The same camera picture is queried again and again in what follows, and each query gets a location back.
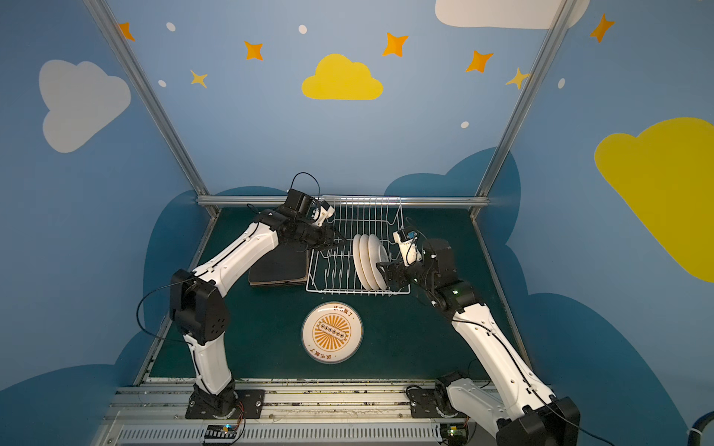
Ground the white round plate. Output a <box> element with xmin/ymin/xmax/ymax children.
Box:
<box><xmin>367</xmin><ymin>234</ymin><xmax>389</xmax><ymax>291</ymax></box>
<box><xmin>359</xmin><ymin>234</ymin><xmax>380</xmax><ymax>291</ymax></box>
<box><xmin>301</xmin><ymin>301</ymin><xmax>364</xmax><ymax>364</ymax></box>
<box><xmin>353</xmin><ymin>234</ymin><xmax>372</xmax><ymax>291</ymax></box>

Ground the floral square plate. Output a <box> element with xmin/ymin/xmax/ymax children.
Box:
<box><xmin>248</xmin><ymin>277</ymin><xmax>307</xmax><ymax>287</ymax></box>
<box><xmin>248</xmin><ymin>280</ymin><xmax>307</xmax><ymax>288</ymax></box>

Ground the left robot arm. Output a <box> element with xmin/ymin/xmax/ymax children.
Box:
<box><xmin>169</xmin><ymin>189</ymin><xmax>344</xmax><ymax>419</ymax></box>

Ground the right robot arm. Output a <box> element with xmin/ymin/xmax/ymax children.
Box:
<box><xmin>376</xmin><ymin>230</ymin><xmax>580</xmax><ymax>445</ymax></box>

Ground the right controller board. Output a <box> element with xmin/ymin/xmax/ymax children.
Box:
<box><xmin>439</xmin><ymin>424</ymin><xmax>470</xmax><ymax>446</ymax></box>

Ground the controller board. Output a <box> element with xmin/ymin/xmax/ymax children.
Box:
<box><xmin>202</xmin><ymin>424</ymin><xmax>240</xmax><ymax>445</ymax></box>
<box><xmin>439</xmin><ymin>424</ymin><xmax>470</xmax><ymax>446</ymax></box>

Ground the left controller board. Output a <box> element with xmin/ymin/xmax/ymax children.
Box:
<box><xmin>202</xmin><ymin>424</ymin><xmax>240</xmax><ymax>445</ymax></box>

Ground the white wire dish rack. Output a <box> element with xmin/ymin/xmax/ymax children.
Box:
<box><xmin>306</xmin><ymin>195</ymin><xmax>411</xmax><ymax>297</ymax></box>

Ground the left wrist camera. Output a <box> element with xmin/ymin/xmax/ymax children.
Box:
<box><xmin>312</xmin><ymin>201</ymin><xmax>335</xmax><ymax>227</ymax></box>

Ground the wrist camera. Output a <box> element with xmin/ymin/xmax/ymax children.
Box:
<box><xmin>392</xmin><ymin>229</ymin><xmax>422</xmax><ymax>267</ymax></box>
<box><xmin>312</xmin><ymin>201</ymin><xmax>335</xmax><ymax>227</ymax></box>

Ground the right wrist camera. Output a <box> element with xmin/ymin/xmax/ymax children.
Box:
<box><xmin>392</xmin><ymin>229</ymin><xmax>422</xmax><ymax>267</ymax></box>

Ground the aluminium frame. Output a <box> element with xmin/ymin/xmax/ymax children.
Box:
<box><xmin>83</xmin><ymin>0</ymin><xmax>578</xmax><ymax>386</ymax></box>

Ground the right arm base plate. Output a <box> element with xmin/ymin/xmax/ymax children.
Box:
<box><xmin>405</xmin><ymin>386</ymin><xmax>485</xmax><ymax>419</ymax></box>

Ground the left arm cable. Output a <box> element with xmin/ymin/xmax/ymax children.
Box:
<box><xmin>135</xmin><ymin>281</ymin><xmax>185</xmax><ymax>342</ymax></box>

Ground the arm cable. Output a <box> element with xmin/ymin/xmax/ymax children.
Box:
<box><xmin>534</xmin><ymin>389</ymin><xmax>604</xmax><ymax>446</ymax></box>
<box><xmin>135</xmin><ymin>281</ymin><xmax>185</xmax><ymax>342</ymax></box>

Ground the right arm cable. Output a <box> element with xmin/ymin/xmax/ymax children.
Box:
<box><xmin>534</xmin><ymin>389</ymin><xmax>604</xmax><ymax>446</ymax></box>

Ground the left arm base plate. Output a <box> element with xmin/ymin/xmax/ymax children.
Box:
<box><xmin>185</xmin><ymin>387</ymin><xmax>265</xmax><ymax>420</ymax></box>

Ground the aluminium rail base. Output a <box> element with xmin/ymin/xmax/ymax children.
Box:
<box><xmin>94</xmin><ymin>379</ymin><xmax>499</xmax><ymax>445</ymax></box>

